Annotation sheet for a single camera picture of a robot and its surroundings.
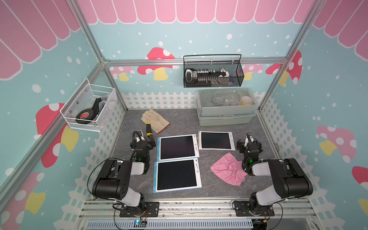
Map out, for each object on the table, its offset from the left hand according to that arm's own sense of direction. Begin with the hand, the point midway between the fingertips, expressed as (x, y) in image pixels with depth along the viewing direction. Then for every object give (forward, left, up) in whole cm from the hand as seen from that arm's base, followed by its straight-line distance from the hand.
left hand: (144, 139), depth 93 cm
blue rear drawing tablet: (-2, -21, -7) cm, 23 cm away
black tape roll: (-5, +20, +27) cm, 34 cm away
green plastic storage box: (+26, -56, +6) cm, 62 cm away
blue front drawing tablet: (-21, -22, -7) cm, 31 cm away
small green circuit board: (-44, -5, -10) cm, 46 cm away
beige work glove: (+18, -6, -7) cm, 20 cm away
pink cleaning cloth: (-17, -54, -6) cm, 57 cm away
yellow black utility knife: (+13, +2, -8) cm, 16 cm away
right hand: (+1, -68, 0) cm, 68 cm away
